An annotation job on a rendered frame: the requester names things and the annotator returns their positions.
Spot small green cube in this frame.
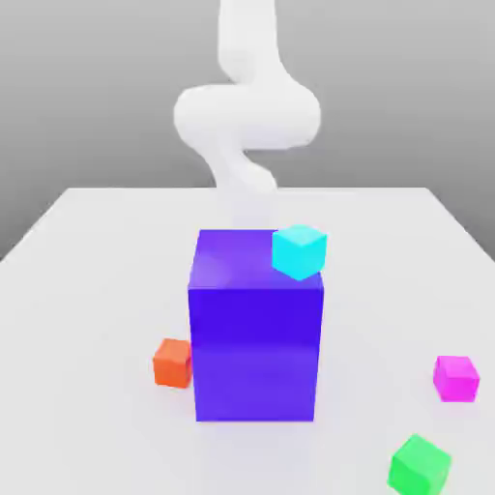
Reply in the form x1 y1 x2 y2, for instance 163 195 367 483
387 432 453 495

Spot small cyan cube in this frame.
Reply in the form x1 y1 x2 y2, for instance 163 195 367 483
271 223 329 282

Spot small magenta cube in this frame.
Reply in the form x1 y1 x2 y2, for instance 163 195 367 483
431 354 481 404

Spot large purple box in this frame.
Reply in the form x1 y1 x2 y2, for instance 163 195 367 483
187 228 325 423

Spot small orange cube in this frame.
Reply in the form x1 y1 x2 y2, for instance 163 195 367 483
152 337 193 390

